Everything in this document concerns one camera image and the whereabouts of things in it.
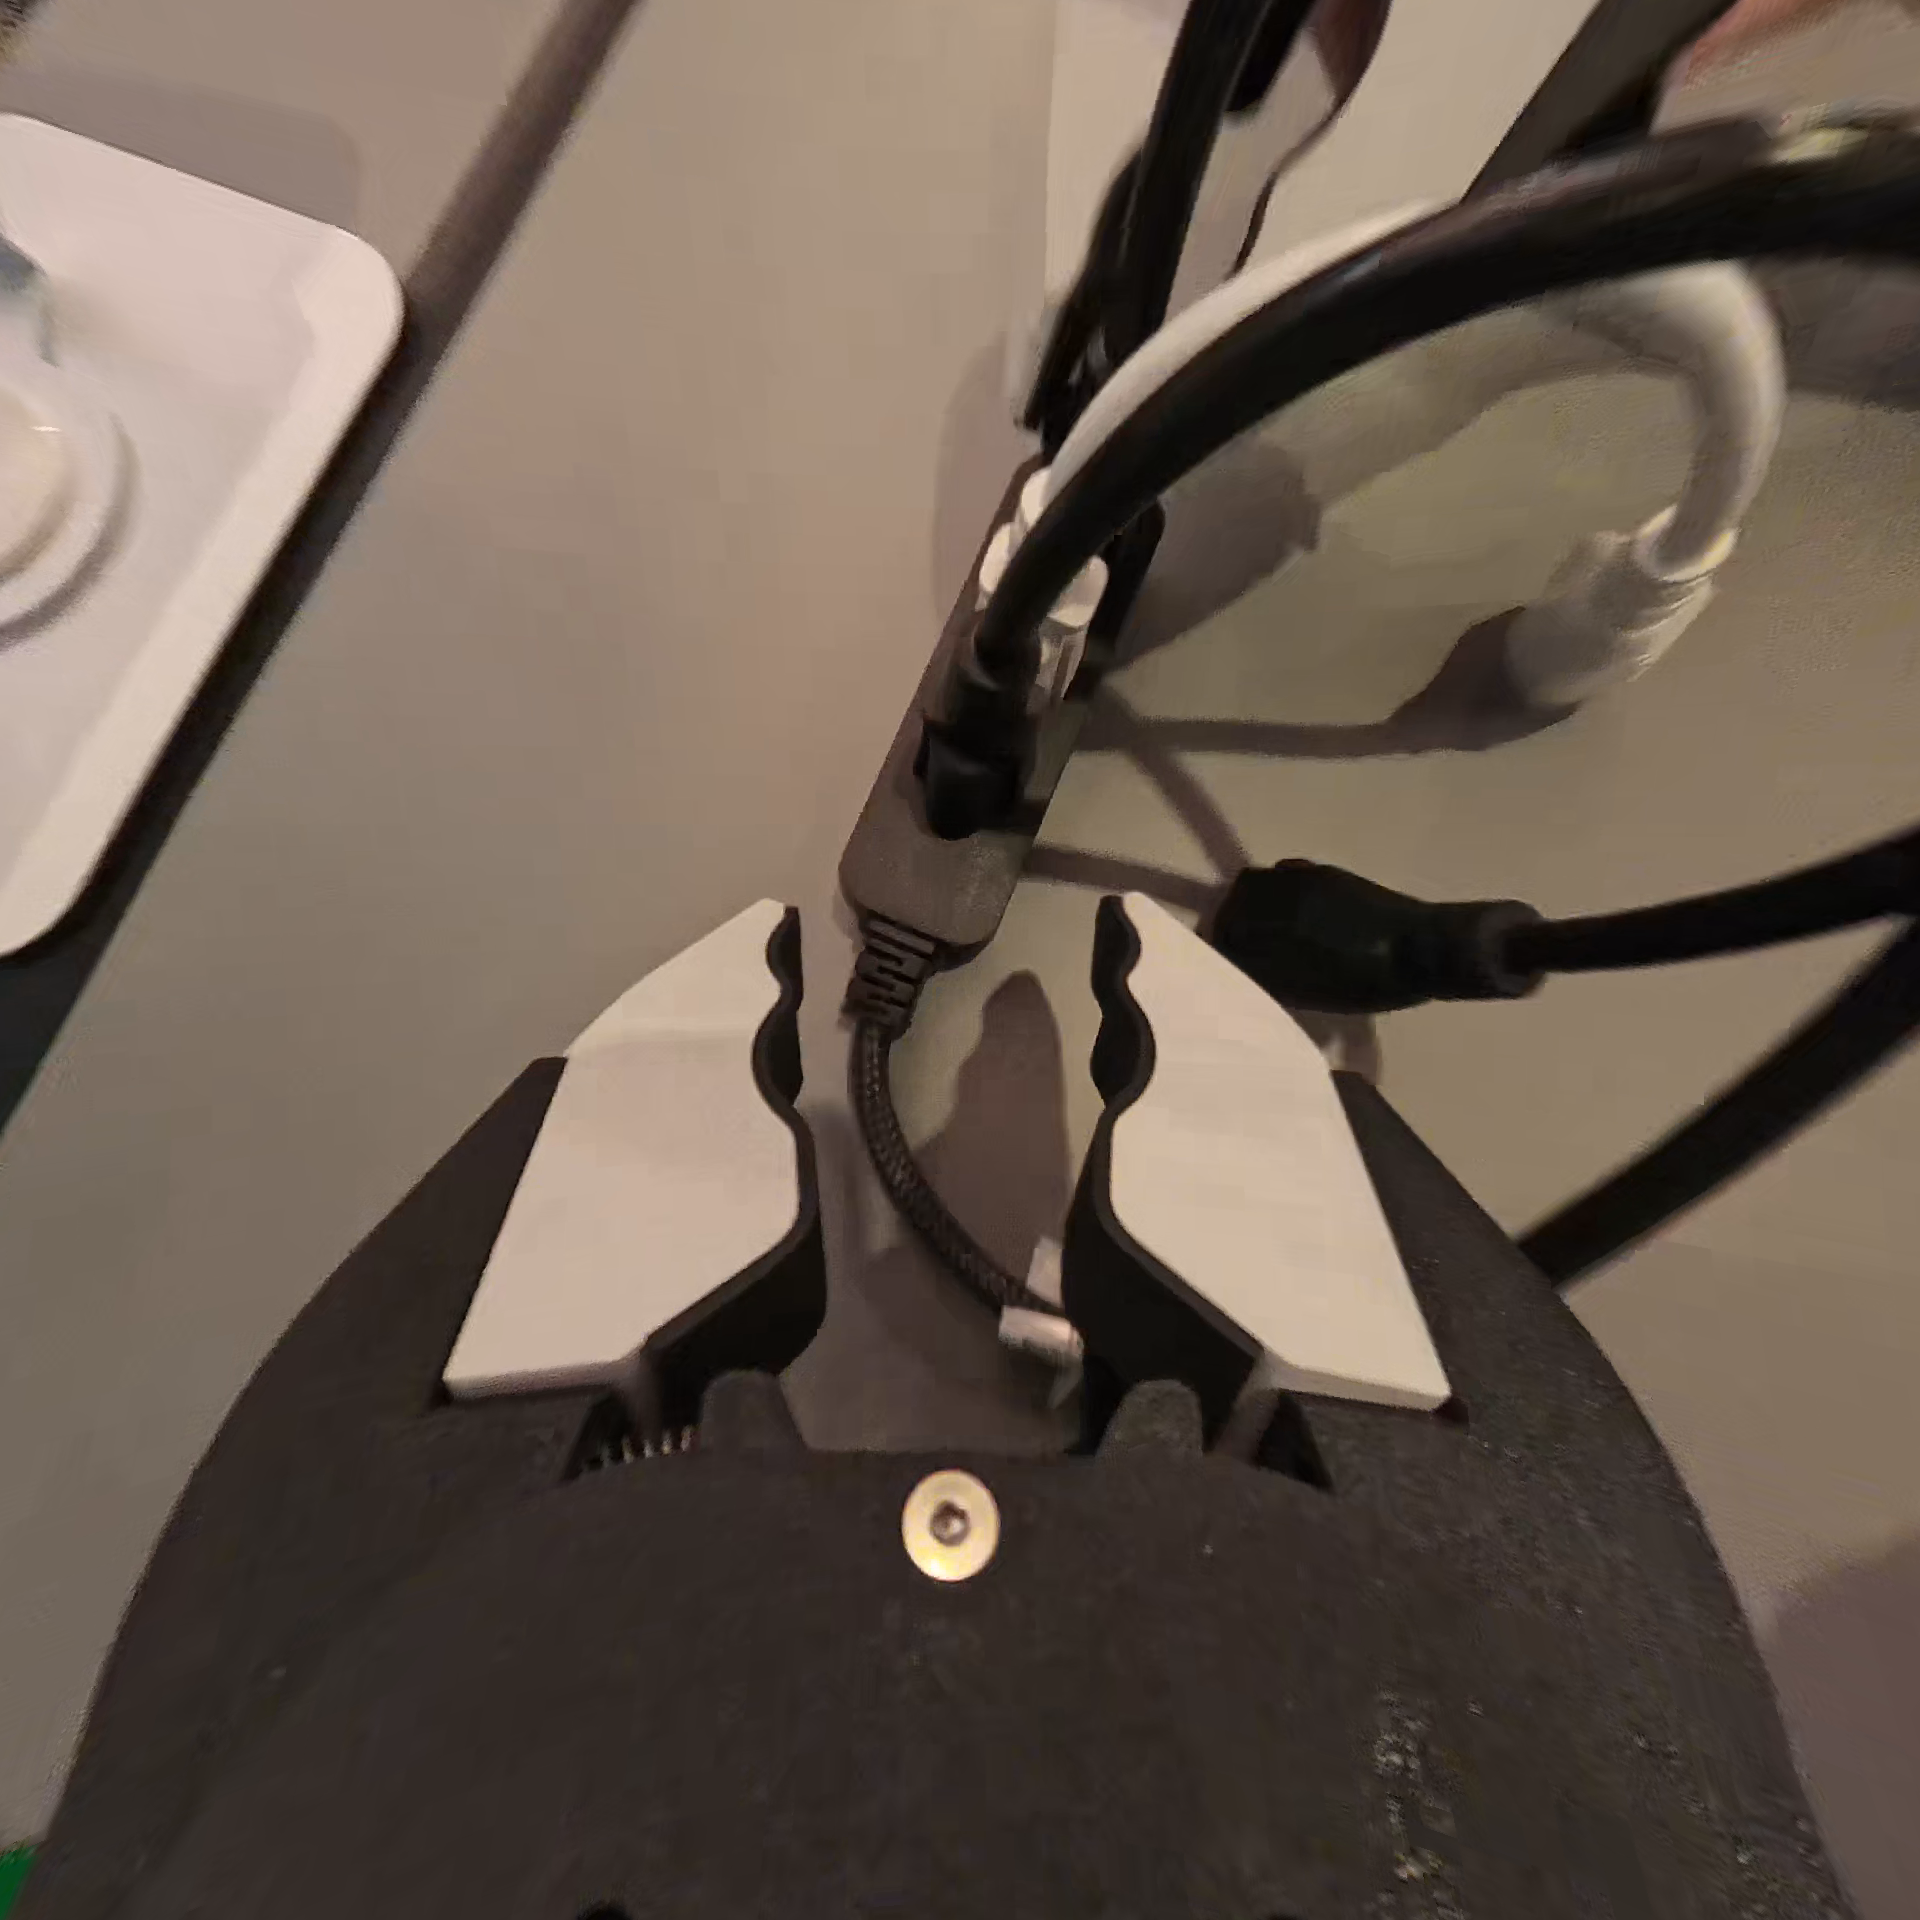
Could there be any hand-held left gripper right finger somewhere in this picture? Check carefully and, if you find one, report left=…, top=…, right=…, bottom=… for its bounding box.
left=1056, top=892, right=1456, bottom=1412

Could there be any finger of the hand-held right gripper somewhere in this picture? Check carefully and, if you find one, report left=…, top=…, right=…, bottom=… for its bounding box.
left=1048, top=0, right=1191, bottom=401
left=1236, top=0, right=1360, bottom=281

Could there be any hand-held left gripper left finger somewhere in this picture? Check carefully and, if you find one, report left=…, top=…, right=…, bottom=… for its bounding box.
left=440, top=895, right=829, bottom=1403

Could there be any black power strip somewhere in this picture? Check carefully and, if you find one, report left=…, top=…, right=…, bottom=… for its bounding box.
left=836, top=450, right=1163, bottom=945

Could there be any white power cable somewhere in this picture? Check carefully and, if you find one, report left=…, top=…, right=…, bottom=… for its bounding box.
left=971, top=210, right=1791, bottom=710

